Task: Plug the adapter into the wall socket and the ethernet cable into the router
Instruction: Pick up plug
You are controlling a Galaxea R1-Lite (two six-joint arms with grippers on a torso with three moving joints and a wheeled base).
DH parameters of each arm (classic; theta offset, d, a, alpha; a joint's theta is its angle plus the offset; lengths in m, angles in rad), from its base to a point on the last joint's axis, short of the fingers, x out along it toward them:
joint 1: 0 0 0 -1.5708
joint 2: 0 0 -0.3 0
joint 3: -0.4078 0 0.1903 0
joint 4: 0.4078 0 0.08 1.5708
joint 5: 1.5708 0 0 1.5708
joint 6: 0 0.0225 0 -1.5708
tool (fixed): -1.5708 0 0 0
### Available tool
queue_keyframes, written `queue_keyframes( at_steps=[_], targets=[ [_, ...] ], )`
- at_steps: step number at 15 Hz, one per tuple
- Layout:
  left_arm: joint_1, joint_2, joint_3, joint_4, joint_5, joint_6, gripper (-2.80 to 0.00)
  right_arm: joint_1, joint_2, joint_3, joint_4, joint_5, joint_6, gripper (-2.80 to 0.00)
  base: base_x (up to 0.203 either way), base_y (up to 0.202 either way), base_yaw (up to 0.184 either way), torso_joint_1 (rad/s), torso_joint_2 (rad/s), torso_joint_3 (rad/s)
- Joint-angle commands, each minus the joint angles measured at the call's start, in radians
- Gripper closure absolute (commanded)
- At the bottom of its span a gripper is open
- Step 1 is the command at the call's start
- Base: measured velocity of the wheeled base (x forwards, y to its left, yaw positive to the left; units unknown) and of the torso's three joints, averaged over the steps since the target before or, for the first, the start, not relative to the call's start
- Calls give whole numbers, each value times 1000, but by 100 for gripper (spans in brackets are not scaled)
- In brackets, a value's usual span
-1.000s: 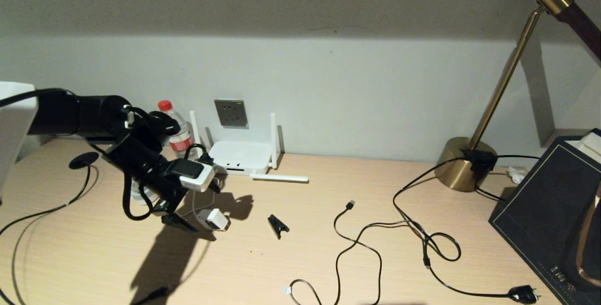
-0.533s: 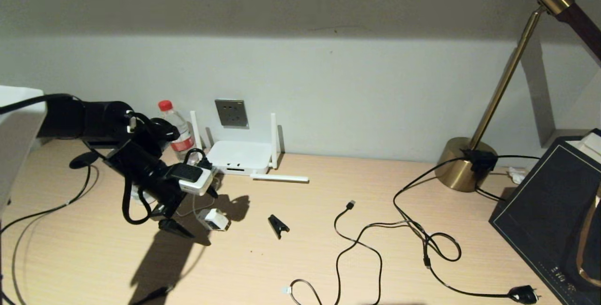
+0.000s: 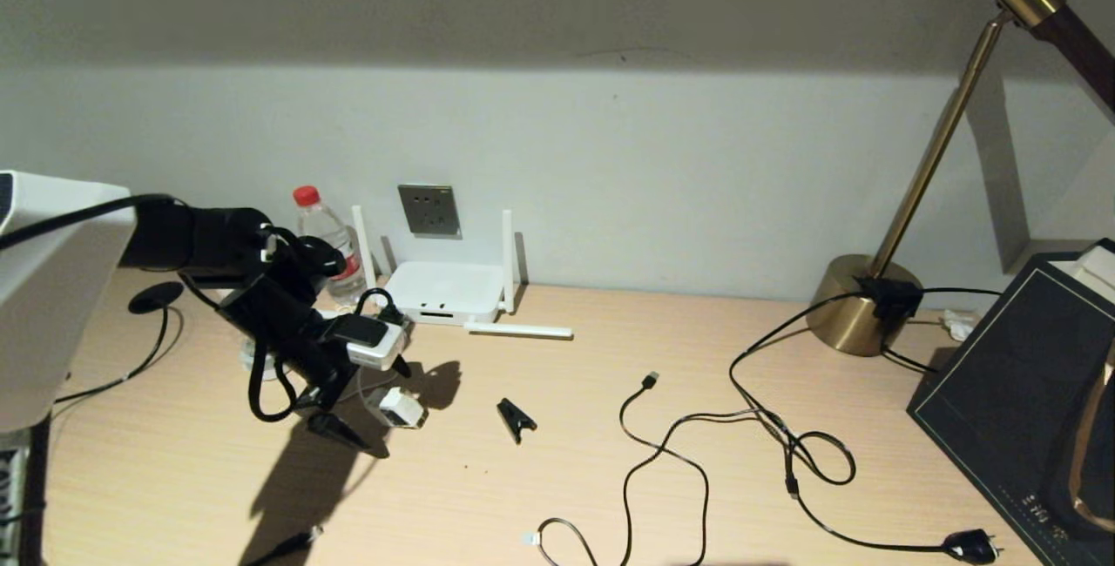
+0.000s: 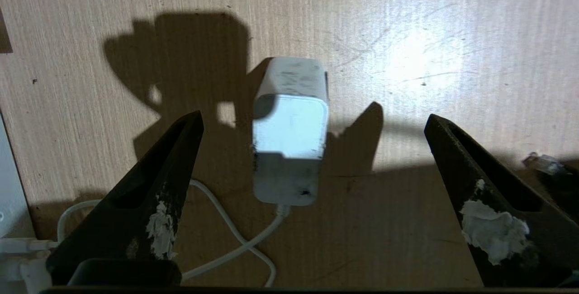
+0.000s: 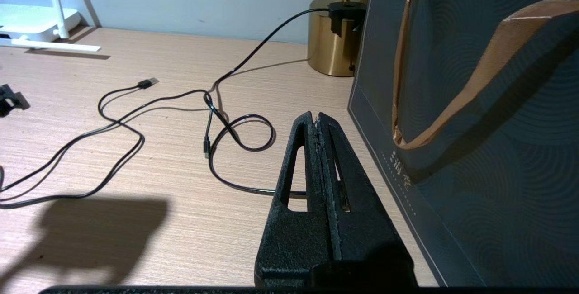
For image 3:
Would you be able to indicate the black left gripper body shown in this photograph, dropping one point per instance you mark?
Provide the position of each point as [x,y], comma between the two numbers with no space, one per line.
[287,331]

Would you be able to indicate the white router with antennas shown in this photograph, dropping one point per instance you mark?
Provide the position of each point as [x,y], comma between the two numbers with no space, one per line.
[449,287]

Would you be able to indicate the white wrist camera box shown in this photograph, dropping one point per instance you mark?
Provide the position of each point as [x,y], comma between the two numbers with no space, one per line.
[375,348]

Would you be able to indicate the black clip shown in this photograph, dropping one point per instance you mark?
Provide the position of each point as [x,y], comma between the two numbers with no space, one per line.
[514,414]

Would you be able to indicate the brass desk lamp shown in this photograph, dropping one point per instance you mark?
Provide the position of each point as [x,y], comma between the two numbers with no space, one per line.
[858,313]

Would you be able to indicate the black block on lamp base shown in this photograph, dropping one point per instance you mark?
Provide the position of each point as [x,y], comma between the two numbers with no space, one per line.
[890,298]

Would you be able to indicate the clear bottle red cap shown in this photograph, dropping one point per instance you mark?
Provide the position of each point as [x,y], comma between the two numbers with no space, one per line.
[315,218]

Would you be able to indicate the white power adapter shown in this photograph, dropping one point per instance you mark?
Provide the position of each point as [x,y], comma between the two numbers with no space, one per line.
[402,407]

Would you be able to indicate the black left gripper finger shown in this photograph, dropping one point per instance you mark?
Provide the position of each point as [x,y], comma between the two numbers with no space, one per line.
[401,367]
[327,427]

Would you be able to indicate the grey wall socket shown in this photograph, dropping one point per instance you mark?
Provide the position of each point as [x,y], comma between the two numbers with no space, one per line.
[429,210]

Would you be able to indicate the black desk grommet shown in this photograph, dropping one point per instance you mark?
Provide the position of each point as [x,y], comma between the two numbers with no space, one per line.
[157,297]

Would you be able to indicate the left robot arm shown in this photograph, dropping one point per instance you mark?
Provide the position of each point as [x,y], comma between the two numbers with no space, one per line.
[52,287]

